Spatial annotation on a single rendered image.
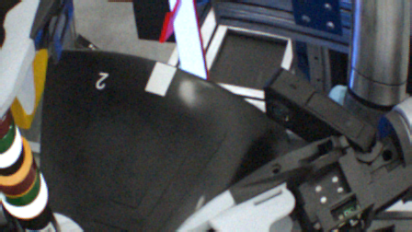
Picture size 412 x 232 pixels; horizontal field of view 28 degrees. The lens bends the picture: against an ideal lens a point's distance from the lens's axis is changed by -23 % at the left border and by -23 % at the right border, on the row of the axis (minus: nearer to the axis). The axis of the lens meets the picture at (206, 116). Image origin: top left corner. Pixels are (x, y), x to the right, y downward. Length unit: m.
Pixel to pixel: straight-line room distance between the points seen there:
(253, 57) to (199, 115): 1.35
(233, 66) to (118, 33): 0.51
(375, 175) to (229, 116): 0.16
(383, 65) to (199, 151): 0.19
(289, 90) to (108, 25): 1.85
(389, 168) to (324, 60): 1.02
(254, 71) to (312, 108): 1.37
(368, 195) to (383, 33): 0.18
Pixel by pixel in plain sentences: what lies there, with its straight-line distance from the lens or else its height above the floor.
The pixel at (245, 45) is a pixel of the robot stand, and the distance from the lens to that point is 2.20.
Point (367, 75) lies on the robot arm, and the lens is 0.86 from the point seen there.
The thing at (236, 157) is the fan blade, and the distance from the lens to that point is 0.81.
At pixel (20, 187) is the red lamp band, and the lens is 0.55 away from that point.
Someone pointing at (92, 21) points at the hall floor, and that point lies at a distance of 2.65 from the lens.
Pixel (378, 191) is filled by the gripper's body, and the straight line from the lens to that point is 0.74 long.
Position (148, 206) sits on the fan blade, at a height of 1.19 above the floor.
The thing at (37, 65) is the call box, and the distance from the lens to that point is 1.11.
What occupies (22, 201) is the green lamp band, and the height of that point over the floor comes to 1.37.
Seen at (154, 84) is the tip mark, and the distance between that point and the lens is 0.84.
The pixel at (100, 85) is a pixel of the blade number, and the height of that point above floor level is 1.20.
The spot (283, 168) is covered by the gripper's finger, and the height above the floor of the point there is 1.23.
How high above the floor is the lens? 1.81
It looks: 50 degrees down
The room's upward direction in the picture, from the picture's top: 10 degrees counter-clockwise
